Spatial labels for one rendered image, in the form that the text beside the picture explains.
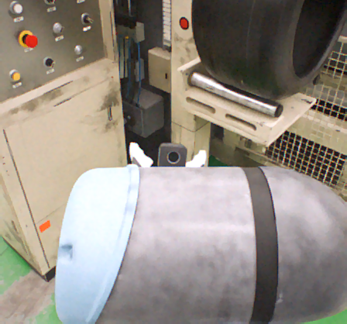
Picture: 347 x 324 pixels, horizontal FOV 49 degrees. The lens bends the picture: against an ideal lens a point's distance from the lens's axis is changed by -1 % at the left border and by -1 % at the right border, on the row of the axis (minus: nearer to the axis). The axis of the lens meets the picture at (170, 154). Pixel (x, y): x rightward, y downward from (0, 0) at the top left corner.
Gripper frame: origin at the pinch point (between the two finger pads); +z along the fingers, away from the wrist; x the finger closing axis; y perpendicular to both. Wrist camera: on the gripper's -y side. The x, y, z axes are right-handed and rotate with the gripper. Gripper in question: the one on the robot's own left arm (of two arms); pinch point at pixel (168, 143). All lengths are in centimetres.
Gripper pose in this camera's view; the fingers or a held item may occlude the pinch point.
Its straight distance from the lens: 79.2
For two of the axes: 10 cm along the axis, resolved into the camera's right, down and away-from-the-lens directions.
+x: 9.9, 1.1, 0.8
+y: -1.4, 7.7, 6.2
